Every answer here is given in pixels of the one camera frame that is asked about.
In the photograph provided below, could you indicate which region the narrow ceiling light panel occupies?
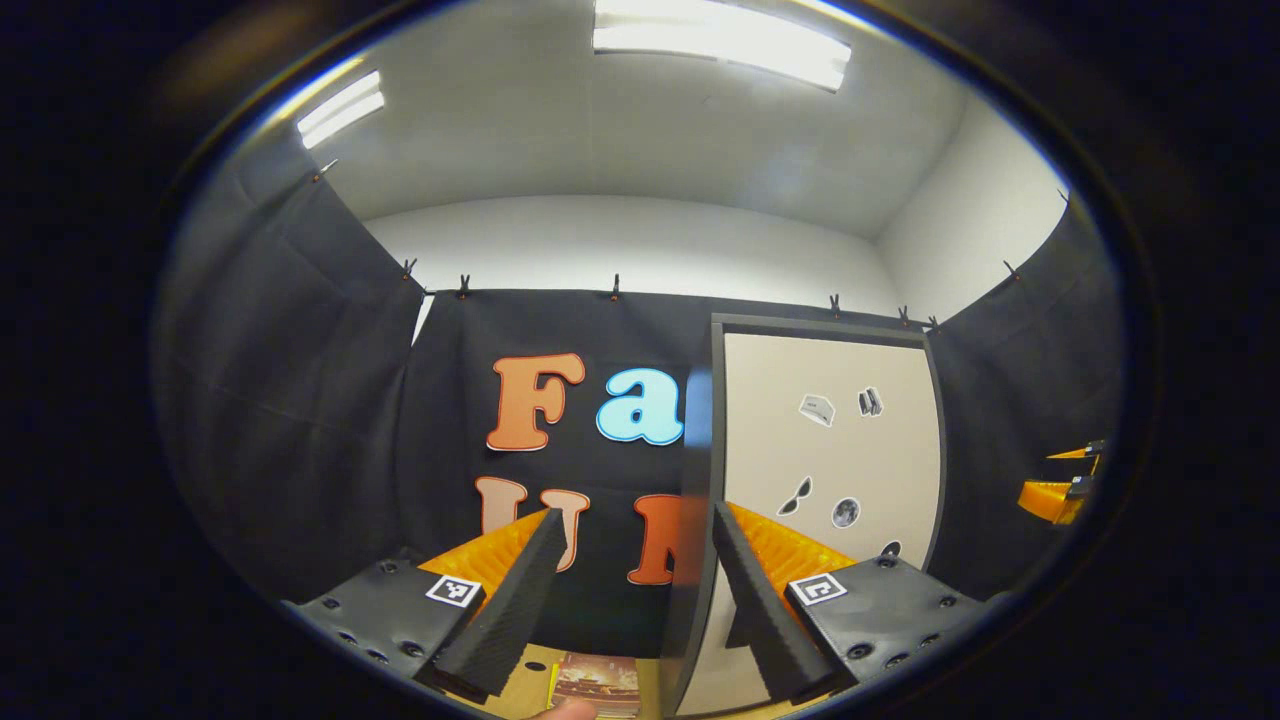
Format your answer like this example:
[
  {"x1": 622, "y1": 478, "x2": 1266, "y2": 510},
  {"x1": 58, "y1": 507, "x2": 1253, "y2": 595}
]
[{"x1": 296, "y1": 70, "x2": 386, "y2": 151}]

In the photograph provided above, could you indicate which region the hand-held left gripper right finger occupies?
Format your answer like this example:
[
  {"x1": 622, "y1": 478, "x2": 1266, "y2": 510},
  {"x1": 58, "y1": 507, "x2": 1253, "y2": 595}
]
[{"x1": 712, "y1": 500, "x2": 986, "y2": 706}]

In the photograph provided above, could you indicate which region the red brown printed book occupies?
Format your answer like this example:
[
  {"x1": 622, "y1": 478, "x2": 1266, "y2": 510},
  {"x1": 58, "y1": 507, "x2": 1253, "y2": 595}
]
[{"x1": 547, "y1": 651, "x2": 642, "y2": 719}]

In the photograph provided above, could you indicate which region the large ceiling light panel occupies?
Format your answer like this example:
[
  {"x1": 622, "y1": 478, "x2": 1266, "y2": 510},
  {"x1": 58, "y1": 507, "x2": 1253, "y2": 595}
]
[{"x1": 592, "y1": 0, "x2": 853, "y2": 93}]

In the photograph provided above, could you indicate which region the row of black cloth clips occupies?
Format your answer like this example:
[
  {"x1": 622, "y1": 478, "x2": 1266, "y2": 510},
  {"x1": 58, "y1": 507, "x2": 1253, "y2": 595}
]
[{"x1": 312, "y1": 158, "x2": 1076, "y2": 331}]

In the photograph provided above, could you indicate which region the black backdrop cloth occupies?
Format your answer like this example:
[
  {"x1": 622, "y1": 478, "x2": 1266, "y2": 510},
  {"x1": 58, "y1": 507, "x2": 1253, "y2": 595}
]
[{"x1": 150, "y1": 150, "x2": 1126, "y2": 661}]

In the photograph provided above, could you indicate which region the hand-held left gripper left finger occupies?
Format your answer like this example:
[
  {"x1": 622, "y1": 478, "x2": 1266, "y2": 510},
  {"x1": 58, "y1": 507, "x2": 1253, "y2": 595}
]
[{"x1": 280, "y1": 507, "x2": 569, "y2": 701}]

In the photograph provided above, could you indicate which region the beige cabinet door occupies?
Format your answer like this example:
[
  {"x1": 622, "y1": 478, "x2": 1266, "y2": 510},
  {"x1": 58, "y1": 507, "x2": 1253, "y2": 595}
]
[{"x1": 680, "y1": 332, "x2": 943, "y2": 716}]

